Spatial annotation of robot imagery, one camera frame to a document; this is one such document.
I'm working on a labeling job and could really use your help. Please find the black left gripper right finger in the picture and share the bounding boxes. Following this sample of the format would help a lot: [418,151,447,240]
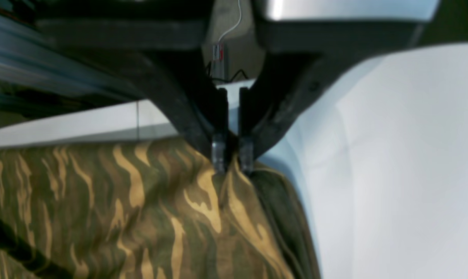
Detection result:
[238,19,424,174]

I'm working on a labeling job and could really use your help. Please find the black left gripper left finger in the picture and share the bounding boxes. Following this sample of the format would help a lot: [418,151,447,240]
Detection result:
[37,19,229,173]

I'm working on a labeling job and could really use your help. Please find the camouflage T-shirt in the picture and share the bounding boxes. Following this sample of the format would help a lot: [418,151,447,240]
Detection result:
[0,138,322,279]

